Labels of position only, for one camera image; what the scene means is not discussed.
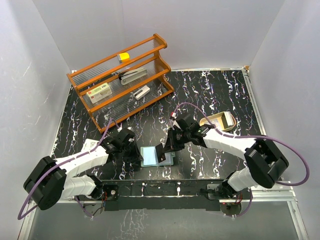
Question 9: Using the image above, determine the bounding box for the white paper card with code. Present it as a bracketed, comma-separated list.
[81, 138, 99, 152]

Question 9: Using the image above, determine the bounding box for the beige card tray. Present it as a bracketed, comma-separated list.
[207, 111, 237, 132]

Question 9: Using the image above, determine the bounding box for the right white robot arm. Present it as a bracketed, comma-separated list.
[156, 114, 289, 199]

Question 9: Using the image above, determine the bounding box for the white staples box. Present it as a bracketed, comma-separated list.
[86, 83, 112, 104]

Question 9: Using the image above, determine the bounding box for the aluminium frame rail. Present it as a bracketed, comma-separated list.
[242, 65, 309, 240]

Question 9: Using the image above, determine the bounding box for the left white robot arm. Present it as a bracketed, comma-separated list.
[23, 127, 143, 210]

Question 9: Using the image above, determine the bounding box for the small white stapler remover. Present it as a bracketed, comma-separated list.
[133, 85, 151, 101]

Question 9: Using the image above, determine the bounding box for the dark striped credit card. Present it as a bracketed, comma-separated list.
[155, 143, 166, 163]

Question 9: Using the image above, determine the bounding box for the grey black stapler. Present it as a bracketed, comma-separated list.
[118, 67, 147, 86]

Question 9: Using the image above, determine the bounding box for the yellow grey tape measure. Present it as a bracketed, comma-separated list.
[117, 52, 131, 63]

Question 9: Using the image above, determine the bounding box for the orange wooden three-tier rack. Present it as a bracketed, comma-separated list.
[67, 33, 174, 133]

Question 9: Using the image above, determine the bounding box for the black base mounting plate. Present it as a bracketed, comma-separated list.
[102, 179, 250, 216]

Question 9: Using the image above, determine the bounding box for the green card holder wallet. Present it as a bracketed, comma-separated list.
[140, 146, 176, 167]

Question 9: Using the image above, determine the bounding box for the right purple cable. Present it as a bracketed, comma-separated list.
[172, 102, 311, 187]

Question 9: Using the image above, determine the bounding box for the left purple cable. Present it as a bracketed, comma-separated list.
[17, 117, 123, 221]

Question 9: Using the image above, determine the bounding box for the purple cable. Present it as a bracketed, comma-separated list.
[17, 117, 123, 221]
[172, 102, 311, 187]

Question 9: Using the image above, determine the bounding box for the stack of cards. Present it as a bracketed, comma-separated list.
[224, 111, 234, 127]

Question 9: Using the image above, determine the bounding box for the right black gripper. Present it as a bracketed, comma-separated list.
[163, 127, 191, 153]

